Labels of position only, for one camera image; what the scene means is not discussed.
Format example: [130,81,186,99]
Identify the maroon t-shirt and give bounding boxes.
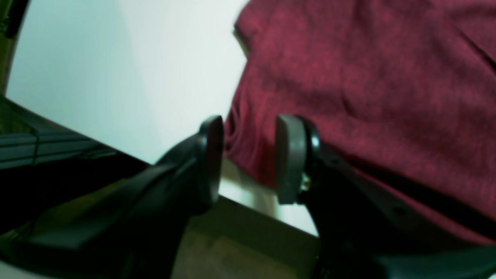
[225,0,496,224]

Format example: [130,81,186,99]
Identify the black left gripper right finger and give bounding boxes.
[275,114,495,279]

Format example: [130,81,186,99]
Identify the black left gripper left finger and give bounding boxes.
[1,116,224,279]

